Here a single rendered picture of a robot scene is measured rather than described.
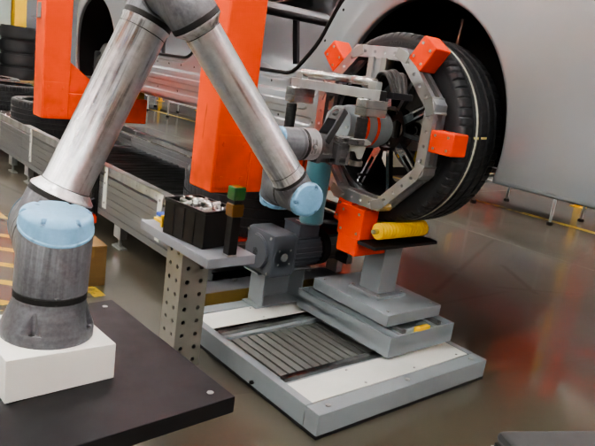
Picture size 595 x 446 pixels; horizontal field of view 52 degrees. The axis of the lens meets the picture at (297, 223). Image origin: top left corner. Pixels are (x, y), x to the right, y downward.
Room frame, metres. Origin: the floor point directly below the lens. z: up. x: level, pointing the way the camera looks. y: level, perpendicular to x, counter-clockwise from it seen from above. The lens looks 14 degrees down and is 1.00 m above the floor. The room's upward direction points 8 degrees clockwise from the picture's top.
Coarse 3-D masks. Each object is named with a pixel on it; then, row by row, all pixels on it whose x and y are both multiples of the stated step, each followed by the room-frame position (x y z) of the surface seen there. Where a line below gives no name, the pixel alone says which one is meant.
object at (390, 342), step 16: (304, 288) 2.35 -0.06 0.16; (304, 304) 2.30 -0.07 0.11; (320, 304) 2.23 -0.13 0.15; (336, 304) 2.24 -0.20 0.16; (336, 320) 2.16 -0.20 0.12; (352, 320) 2.10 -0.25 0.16; (368, 320) 2.11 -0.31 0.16; (416, 320) 2.20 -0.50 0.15; (432, 320) 2.17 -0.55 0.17; (448, 320) 2.21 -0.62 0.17; (352, 336) 2.09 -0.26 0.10; (368, 336) 2.03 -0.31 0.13; (384, 336) 1.98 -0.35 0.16; (400, 336) 1.99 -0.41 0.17; (416, 336) 2.06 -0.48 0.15; (432, 336) 2.12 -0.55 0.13; (448, 336) 2.19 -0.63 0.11; (384, 352) 1.97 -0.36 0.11; (400, 352) 2.01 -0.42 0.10
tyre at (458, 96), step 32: (448, 64) 2.03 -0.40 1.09; (480, 64) 2.18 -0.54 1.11; (448, 96) 2.00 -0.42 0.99; (480, 96) 2.04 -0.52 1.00; (448, 128) 1.99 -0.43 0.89; (480, 128) 2.02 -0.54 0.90; (448, 160) 1.97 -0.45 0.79; (480, 160) 2.03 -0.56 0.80; (416, 192) 2.05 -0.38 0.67; (448, 192) 2.01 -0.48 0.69
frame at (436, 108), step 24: (360, 48) 2.20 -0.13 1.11; (384, 48) 2.12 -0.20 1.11; (336, 72) 2.28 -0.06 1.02; (408, 72) 2.03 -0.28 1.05; (336, 96) 2.35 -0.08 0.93; (432, 96) 1.95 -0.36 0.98; (432, 120) 1.94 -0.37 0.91; (336, 168) 2.28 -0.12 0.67; (432, 168) 1.96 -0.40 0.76; (336, 192) 2.21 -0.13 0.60; (360, 192) 2.18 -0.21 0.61; (384, 192) 2.04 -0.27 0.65; (408, 192) 2.02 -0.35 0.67
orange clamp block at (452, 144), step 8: (432, 136) 1.93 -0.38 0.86; (440, 136) 1.90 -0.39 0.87; (448, 136) 1.88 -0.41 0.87; (456, 136) 1.87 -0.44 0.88; (464, 136) 1.90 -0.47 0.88; (432, 144) 1.92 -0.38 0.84; (440, 144) 1.90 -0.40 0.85; (448, 144) 1.88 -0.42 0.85; (456, 144) 1.88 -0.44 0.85; (464, 144) 1.90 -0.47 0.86; (432, 152) 1.92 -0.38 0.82; (440, 152) 1.90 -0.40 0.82; (448, 152) 1.87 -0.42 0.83; (456, 152) 1.88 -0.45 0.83; (464, 152) 1.91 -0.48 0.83
